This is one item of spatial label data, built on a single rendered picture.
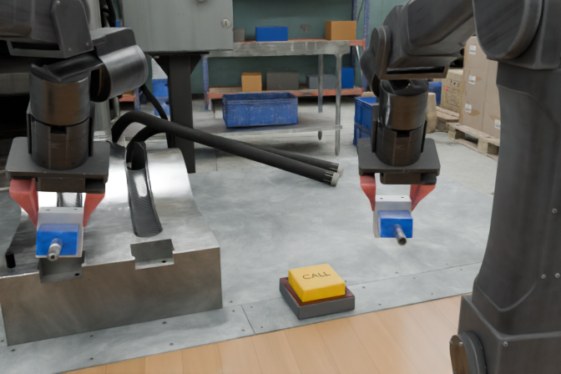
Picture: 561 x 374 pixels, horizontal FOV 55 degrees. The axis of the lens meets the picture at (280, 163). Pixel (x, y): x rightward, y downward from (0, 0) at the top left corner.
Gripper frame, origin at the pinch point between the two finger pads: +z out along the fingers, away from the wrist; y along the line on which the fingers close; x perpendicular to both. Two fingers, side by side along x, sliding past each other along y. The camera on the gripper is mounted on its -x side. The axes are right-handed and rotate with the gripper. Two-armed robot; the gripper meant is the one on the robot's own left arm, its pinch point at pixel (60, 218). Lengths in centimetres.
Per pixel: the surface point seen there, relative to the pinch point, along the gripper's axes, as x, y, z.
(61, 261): 0.1, 0.0, 7.1
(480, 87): -305, -311, 114
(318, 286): 8.4, -31.5, 3.9
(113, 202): -17.1, -6.5, 11.5
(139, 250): -0.5, -9.6, 5.8
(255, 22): -612, -189, 194
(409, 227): 6.0, -43.0, -4.2
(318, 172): -38, -50, 19
